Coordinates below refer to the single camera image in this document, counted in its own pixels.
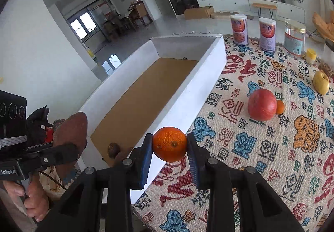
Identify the clear canister gold lid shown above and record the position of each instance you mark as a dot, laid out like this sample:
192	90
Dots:
294	37

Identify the clear jar black lid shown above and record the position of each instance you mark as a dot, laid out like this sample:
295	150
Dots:
329	49

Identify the brown kiwi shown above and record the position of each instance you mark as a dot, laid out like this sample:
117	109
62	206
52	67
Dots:
114	150

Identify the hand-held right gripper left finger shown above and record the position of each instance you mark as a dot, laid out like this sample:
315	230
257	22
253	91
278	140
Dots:
144	162

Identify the wooden dining chair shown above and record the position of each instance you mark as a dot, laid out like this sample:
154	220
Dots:
143	12

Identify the large brown sweet potato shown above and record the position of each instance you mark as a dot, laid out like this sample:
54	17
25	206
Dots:
73	130

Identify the printed woven tablecloth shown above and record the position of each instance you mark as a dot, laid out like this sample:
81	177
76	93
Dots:
261	156

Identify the red apple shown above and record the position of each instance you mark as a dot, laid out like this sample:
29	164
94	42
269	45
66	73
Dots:
262	104

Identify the flat floor cushion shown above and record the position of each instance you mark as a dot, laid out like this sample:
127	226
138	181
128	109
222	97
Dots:
221	15

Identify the white cardboard box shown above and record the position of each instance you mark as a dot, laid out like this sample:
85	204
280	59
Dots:
188	91

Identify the yellow apple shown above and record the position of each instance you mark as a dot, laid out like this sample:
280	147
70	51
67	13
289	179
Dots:
321	82

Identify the red label can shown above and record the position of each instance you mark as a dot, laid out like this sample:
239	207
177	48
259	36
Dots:
239	29

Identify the small orange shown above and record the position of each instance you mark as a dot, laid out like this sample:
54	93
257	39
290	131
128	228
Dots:
280	107

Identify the red labelled can middle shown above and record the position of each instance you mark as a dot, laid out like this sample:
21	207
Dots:
267	35

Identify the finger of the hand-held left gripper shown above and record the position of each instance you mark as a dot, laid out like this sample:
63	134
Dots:
60	154
36	123

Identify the brown cardboard box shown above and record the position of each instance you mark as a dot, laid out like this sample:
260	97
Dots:
198	12

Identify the small yellow lid jar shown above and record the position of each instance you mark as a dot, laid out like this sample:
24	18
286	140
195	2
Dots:
311	56

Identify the large orange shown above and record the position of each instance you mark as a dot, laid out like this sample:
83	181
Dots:
169	144

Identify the person's left hand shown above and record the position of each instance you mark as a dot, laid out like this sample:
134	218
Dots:
34	200

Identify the white television cabinet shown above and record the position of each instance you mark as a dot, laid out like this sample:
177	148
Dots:
289	11

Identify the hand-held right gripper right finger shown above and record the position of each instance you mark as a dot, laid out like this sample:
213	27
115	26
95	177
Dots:
195	162

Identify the brown lumpy item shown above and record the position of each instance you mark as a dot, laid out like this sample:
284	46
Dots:
326	69

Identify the wooden bench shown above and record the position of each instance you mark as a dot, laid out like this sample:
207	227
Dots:
264	7

